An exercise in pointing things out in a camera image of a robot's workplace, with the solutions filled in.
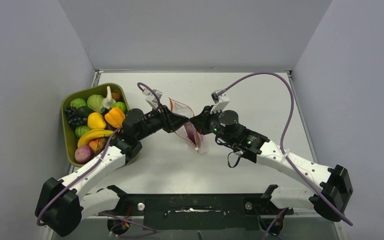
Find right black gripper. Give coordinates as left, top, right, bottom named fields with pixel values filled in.
left=190, top=105, right=236, bottom=147

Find striped green toy melon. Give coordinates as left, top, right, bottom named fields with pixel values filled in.
left=74, top=125, right=91, bottom=139

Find yellow toy banana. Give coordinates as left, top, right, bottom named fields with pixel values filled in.
left=77, top=128, right=113, bottom=148

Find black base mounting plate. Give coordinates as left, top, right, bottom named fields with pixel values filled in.
left=110, top=184, right=281, bottom=231

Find yellow toy bell pepper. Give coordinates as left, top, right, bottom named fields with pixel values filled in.
left=87, top=112, right=107, bottom=129

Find green toy cabbage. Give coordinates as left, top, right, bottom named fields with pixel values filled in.
left=69, top=98, right=87, bottom=109

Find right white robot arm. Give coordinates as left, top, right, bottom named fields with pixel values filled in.
left=190, top=106, right=353, bottom=226

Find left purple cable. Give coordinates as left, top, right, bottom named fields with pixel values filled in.
left=36, top=82, right=163, bottom=227

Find light green toy lettuce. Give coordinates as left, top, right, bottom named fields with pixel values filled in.
left=86, top=94, right=104, bottom=113

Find dark green toy avocado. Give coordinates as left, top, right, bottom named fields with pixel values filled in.
left=76, top=105, right=94, bottom=119

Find clear zip bag orange zipper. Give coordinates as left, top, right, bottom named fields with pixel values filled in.
left=168, top=98, right=210, bottom=155

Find black toy grapes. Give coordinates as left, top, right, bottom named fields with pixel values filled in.
left=64, top=106, right=87, bottom=129

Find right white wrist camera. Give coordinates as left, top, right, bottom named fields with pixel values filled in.
left=210, top=89, right=230, bottom=114

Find orange toy bell pepper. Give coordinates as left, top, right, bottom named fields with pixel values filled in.
left=104, top=107, right=126, bottom=129

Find purple cable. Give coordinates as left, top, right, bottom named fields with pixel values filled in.
left=211, top=72, right=354, bottom=240
left=36, top=82, right=163, bottom=227

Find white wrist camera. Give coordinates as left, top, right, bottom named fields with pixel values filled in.
left=142, top=88, right=163, bottom=110
left=210, top=89, right=230, bottom=114

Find purple toy onion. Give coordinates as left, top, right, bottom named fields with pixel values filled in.
left=74, top=145, right=95, bottom=164

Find olive green food bin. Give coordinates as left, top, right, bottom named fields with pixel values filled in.
left=60, top=82, right=130, bottom=168

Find white toy garlic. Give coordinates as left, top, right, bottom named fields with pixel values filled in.
left=101, top=86, right=116, bottom=109

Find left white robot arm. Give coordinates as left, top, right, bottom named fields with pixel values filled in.
left=34, top=105, right=189, bottom=237

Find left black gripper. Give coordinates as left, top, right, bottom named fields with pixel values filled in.
left=136, top=103, right=189, bottom=141

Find purple toy eggplant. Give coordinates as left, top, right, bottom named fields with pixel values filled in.
left=184, top=122, right=198, bottom=149

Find small orange toy fruit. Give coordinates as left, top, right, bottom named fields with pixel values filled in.
left=111, top=91, right=123, bottom=102

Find peach toy fruit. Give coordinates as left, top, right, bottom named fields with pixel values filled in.
left=88, top=137, right=108, bottom=155

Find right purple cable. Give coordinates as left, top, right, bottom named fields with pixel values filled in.
left=211, top=72, right=354, bottom=240

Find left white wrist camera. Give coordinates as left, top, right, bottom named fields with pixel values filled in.
left=142, top=88, right=163, bottom=110

